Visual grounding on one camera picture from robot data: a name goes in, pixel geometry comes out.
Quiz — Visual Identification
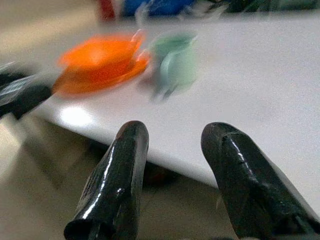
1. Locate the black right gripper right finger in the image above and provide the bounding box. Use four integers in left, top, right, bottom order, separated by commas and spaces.
200, 121, 320, 240

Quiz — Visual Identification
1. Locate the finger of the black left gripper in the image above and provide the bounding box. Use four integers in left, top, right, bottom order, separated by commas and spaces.
0, 63, 54, 120

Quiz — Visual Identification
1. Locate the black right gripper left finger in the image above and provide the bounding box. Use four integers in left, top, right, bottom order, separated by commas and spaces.
63, 120, 150, 240

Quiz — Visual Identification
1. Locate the orange plastic bowl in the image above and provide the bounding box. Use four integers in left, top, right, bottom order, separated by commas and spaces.
52, 31, 151, 97

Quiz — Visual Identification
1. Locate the red and white box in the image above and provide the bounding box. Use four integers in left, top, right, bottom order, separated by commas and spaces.
98, 0, 116, 21

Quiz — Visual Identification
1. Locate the light green cup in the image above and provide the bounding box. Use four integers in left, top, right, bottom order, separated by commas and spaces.
147, 33, 200, 100

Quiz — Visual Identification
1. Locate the blue box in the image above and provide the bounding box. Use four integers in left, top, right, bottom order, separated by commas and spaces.
121, 0, 196, 17

